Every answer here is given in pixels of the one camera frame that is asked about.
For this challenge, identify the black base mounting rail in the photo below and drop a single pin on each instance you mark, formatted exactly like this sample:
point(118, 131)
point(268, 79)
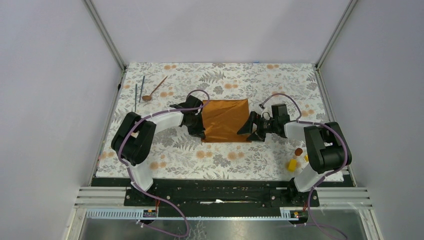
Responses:
point(220, 198)

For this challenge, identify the left aluminium frame post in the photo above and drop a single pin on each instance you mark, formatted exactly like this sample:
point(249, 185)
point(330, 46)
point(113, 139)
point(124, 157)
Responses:
point(104, 33)

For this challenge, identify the brown wooden spoon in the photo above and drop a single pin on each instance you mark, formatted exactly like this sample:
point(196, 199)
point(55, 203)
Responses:
point(147, 98)

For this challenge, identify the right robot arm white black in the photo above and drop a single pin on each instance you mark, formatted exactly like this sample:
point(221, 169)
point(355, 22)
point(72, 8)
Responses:
point(326, 146)

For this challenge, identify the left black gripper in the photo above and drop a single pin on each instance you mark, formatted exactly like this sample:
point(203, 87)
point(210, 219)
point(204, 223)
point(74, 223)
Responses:
point(198, 132)

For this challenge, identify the orange cloth napkin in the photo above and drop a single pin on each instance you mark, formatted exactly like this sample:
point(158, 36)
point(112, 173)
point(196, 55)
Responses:
point(223, 118)

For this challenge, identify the dark teal chopstick left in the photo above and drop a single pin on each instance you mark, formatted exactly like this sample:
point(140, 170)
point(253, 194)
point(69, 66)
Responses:
point(135, 98)

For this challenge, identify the dark teal chopstick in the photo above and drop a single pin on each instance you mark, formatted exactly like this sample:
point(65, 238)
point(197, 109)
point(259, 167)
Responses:
point(141, 88)
point(135, 98)

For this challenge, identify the aluminium frame post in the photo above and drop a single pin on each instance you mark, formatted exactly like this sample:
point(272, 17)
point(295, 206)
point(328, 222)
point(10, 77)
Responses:
point(334, 36)
point(104, 33)

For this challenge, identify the brown round block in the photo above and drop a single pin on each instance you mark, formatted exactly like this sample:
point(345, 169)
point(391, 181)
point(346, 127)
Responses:
point(298, 152)

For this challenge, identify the dark teal chopstick right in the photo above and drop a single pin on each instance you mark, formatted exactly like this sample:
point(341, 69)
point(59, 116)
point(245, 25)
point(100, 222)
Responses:
point(141, 88)

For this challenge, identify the right aluminium frame post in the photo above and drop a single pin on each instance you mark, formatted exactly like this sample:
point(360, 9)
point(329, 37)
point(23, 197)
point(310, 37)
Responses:
point(334, 36)

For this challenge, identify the yellow cylinder block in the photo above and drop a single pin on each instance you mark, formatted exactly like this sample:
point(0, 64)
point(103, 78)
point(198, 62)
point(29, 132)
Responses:
point(291, 165)

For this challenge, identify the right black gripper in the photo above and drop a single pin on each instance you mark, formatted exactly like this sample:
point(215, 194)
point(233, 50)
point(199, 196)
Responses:
point(254, 117)

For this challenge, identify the floral patterned table mat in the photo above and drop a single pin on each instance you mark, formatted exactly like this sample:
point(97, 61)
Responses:
point(235, 89)

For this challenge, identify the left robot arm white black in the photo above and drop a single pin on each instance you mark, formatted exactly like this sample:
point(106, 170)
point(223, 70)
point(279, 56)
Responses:
point(133, 140)

